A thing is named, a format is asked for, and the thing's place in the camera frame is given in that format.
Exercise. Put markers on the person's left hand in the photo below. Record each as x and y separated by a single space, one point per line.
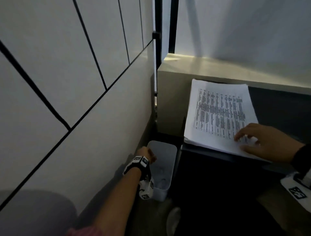
145 152

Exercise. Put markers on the person's right hand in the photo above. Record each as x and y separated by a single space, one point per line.
272 144

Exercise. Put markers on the person's right thumb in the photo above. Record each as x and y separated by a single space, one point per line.
250 148

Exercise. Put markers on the stack of printed paper sheets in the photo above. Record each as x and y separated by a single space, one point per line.
213 114

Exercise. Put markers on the person's left forearm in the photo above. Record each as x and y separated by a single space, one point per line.
119 201

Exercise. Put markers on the dark desk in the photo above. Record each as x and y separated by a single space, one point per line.
218 189

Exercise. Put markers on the grey plastic waste bin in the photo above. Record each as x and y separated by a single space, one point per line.
162 167

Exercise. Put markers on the beige ledge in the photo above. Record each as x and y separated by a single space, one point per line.
175 97

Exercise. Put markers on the pink sleeve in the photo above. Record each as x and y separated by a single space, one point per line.
85 231

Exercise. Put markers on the right wrist camera with markers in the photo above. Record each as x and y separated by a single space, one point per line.
297 192

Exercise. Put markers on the wrist camera with markers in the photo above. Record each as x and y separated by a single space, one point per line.
297 192
145 187

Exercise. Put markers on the left wrist camera with markers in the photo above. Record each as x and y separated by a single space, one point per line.
145 187

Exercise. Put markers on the black window frame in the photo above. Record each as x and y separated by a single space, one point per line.
158 31

